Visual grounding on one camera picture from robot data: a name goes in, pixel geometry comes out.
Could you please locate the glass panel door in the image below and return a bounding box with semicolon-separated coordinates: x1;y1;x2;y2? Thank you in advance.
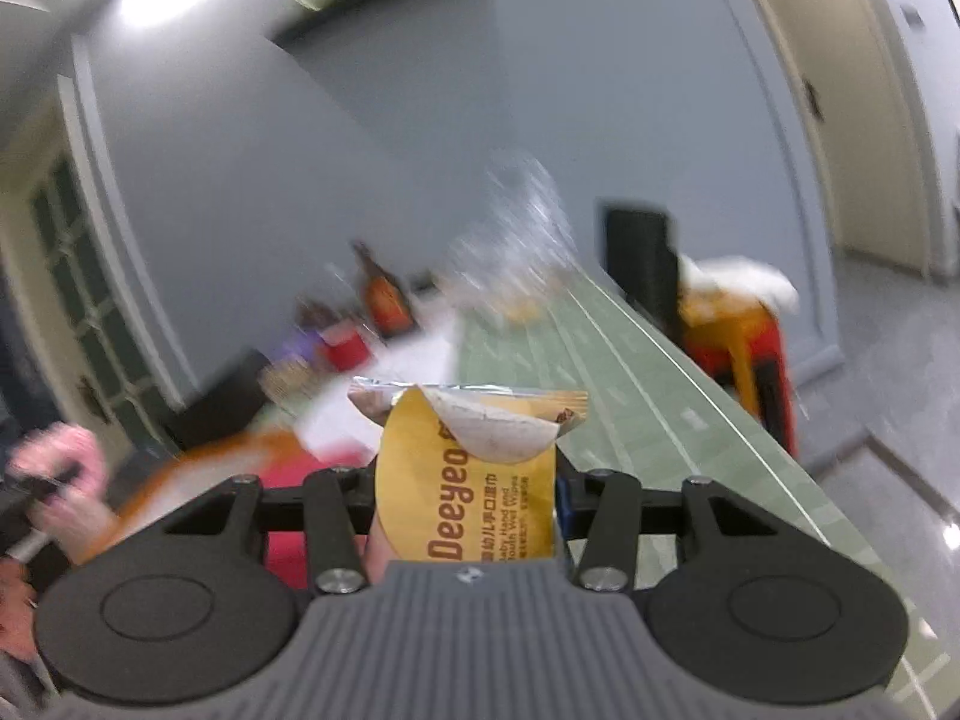
0;142;185;458

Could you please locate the yellow wipes packet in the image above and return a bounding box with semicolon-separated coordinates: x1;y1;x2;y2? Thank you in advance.
349;381;590;563

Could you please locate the pink cloth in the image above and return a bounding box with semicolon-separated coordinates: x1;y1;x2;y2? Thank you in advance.
11;424;113;563

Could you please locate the green checked tablecloth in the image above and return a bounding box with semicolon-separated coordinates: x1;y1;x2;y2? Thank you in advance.
450;262;938;720

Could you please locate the black office chair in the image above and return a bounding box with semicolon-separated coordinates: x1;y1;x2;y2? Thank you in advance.
604;202;687;346
161;349;290;451

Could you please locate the purple packet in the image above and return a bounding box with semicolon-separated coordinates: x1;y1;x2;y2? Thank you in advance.
270;326;331;365

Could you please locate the clear plastic bag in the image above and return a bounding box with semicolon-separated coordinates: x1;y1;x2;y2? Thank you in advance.
446;150;582;323

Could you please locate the red cardboard box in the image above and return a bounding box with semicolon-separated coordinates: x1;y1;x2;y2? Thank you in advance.
259;457;376;590

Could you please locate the dark liquor bottle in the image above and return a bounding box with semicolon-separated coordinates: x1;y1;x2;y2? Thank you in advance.
351;240;419;338

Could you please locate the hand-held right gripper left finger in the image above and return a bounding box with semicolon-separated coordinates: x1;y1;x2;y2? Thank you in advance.
161;465;380;593

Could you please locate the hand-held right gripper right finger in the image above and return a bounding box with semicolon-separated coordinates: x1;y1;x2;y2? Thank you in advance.
553;457;781;592

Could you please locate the white cloth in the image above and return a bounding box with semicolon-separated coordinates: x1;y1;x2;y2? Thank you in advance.
679;255;800;312

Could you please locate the red paper cup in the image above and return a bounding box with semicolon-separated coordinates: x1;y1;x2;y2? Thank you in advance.
319;322;370;372

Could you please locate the cream door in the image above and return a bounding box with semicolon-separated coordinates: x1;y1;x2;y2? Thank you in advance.
739;0;960;282

